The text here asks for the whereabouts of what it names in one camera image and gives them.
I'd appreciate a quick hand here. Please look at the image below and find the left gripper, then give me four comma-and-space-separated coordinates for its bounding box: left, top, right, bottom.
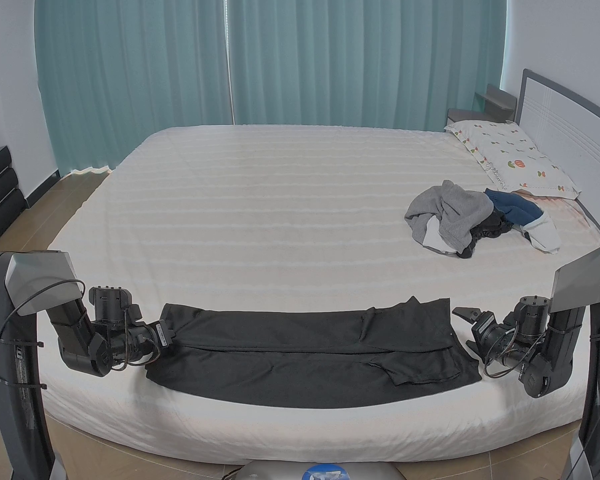
137, 319, 177, 364

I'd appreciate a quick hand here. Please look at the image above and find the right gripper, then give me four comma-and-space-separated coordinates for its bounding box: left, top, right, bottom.
452, 307, 517, 366

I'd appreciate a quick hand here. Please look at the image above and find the black polo shirt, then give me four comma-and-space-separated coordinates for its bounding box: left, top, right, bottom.
145, 295, 482, 410

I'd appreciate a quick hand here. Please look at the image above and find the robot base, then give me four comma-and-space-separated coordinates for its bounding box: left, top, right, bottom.
230, 460, 401, 480

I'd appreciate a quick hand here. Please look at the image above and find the pile of clothes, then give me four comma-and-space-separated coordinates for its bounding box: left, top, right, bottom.
404, 179, 562, 260

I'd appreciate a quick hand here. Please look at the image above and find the bed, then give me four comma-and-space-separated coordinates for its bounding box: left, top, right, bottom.
0, 68, 600, 466

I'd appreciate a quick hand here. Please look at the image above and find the white printed pillow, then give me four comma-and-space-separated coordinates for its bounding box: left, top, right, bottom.
444, 119, 581, 200

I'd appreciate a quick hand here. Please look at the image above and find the grey bedside table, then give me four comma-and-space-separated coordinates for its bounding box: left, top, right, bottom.
446, 84, 518, 125

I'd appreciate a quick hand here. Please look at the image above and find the blue-green curtain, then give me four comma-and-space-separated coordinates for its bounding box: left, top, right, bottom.
35, 0, 236, 176
227, 0, 508, 131

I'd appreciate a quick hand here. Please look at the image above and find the black cable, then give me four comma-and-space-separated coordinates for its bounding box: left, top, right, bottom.
0, 279, 87, 409
111, 348, 161, 371
482, 350, 523, 379

